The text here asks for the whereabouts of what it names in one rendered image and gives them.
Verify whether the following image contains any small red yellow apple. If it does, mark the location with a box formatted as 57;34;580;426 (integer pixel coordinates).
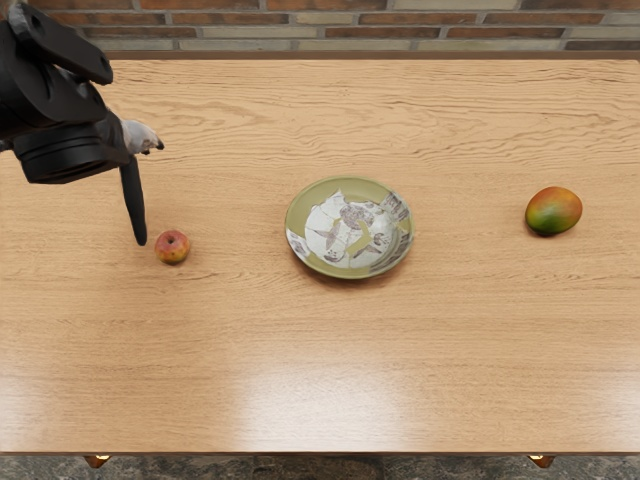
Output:
153;229;192;266

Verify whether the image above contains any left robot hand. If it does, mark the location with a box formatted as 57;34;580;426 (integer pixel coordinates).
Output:
118;118;166;247

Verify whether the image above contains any red green mango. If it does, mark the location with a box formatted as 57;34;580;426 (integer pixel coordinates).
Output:
524;185;584;237

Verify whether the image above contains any green patterned ceramic plate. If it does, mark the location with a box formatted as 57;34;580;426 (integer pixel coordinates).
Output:
284;175;416;280

